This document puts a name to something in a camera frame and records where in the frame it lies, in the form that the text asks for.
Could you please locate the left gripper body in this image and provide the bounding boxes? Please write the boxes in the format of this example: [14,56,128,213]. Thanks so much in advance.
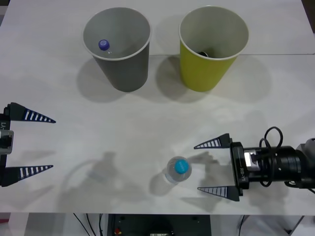
[0,113,11,173]

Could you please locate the clear bottle with blue cap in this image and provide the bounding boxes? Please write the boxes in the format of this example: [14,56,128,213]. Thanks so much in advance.
[164,155,193,185]

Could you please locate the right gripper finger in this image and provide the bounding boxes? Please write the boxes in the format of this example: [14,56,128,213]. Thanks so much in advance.
[193,133,233,150]
[197,185,241,203]

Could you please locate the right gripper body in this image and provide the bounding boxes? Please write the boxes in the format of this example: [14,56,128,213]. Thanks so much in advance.
[229,142,262,197]

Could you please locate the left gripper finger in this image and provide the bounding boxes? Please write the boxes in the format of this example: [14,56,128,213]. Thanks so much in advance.
[3,102,57,124]
[0,165,54,188]

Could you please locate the black drink can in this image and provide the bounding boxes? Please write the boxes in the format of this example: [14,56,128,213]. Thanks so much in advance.
[196,48,215,58]

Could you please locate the black robot torso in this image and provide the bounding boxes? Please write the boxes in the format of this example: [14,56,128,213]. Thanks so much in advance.
[107,213,214,236]

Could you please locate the grey plastic bin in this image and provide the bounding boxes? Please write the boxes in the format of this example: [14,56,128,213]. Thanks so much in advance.
[82,6,152,93]

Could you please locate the clear bottle with purple cap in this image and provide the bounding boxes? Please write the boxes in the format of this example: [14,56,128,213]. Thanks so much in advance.
[98,39,114,55]

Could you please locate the yellow-green plastic bin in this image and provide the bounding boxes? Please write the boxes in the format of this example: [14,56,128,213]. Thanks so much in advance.
[178,5,250,93]

